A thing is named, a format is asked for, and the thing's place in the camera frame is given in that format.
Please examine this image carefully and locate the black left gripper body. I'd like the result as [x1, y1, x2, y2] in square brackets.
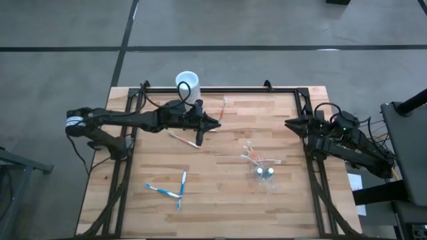
[156, 99, 205, 147]

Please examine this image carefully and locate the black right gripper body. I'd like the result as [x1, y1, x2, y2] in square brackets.
[302, 105, 326, 148]

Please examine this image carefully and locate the white paper cup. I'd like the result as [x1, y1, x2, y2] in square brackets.
[175, 70, 202, 113]

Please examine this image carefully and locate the white paper sheet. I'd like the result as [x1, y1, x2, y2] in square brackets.
[347, 173, 367, 217]

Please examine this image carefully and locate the blue white toothbrush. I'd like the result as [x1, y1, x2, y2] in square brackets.
[176, 170, 187, 211]
[144, 183, 181, 199]

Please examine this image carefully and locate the black cart base bar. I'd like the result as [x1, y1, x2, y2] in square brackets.
[352, 179, 410, 206]

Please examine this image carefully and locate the grey cart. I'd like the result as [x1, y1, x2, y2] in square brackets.
[380, 101, 427, 208]

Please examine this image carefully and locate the black pole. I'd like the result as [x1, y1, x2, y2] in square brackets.
[396, 88, 427, 117]

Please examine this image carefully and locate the grey metal stand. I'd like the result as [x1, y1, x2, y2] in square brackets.
[0, 146, 54, 240]

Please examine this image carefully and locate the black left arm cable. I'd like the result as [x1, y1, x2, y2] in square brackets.
[139, 81, 193, 109]

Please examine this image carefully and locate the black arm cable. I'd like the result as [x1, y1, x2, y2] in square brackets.
[139, 81, 193, 109]
[313, 101, 343, 121]

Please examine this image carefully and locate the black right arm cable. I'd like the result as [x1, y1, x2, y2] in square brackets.
[313, 101, 343, 121]

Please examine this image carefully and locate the black metal rig frame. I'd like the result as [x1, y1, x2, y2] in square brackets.
[75, 79, 363, 240]

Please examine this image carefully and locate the black cable on floor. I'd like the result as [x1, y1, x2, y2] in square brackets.
[66, 133, 91, 176]

